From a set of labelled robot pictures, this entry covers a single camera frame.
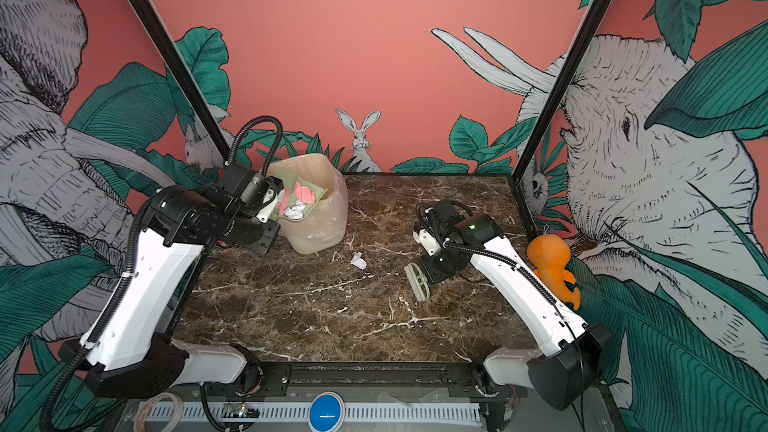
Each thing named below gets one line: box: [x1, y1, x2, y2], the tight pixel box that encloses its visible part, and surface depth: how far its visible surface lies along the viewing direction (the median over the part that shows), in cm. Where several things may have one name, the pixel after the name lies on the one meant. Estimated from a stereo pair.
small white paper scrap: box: [284, 200, 306, 219], surface depth 69 cm
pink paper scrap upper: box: [294, 181, 316, 204], surface depth 70 cm
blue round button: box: [308, 391, 345, 432], surface depth 70 cm
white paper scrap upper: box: [350, 252, 368, 270], surface depth 97 cm
